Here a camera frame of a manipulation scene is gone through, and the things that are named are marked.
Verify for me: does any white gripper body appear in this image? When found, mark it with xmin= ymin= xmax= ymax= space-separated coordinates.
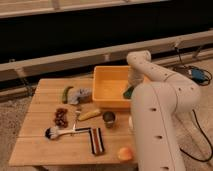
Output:
xmin=128 ymin=68 xmax=144 ymax=87

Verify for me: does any green sponge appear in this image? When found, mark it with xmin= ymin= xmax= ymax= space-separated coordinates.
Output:
xmin=123 ymin=86 xmax=134 ymax=99

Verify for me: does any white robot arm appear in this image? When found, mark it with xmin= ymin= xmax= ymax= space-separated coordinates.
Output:
xmin=127 ymin=51 xmax=201 ymax=171

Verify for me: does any orange plastic tray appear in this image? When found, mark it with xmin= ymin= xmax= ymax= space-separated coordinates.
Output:
xmin=92 ymin=66 xmax=130 ymax=110

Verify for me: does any white lidded container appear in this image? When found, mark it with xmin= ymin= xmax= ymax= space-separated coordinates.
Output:
xmin=128 ymin=116 xmax=133 ymax=132

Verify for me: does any dark metal cup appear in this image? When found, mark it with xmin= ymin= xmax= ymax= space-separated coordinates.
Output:
xmin=103 ymin=111 xmax=116 ymax=128

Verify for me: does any yellow corn cob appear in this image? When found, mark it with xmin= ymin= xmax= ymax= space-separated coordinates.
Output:
xmin=78 ymin=109 xmax=101 ymax=121

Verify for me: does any gray crumpled cloth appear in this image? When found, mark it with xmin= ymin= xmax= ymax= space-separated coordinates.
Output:
xmin=68 ymin=88 xmax=92 ymax=105

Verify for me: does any blue power adapter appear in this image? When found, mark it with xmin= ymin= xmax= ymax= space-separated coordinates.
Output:
xmin=172 ymin=65 xmax=208 ymax=83

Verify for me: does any green chili pepper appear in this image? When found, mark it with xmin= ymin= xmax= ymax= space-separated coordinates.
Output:
xmin=62 ymin=86 xmax=73 ymax=104

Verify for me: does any orange peach fruit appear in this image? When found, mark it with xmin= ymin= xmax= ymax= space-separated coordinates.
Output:
xmin=117 ymin=147 xmax=133 ymax=162

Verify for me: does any brown grape bunch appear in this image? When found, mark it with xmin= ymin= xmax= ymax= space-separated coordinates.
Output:
xmin=54 ymin=108 xmax=68 ymax=128

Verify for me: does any wooden table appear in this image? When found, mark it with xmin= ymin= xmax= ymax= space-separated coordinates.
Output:
xmin=9 ymin=78 xmax=134 ymax=166

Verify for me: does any black power cable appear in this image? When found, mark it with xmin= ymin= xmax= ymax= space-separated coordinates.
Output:
xmin=173 ymin=46 xmax=213 ymax=164

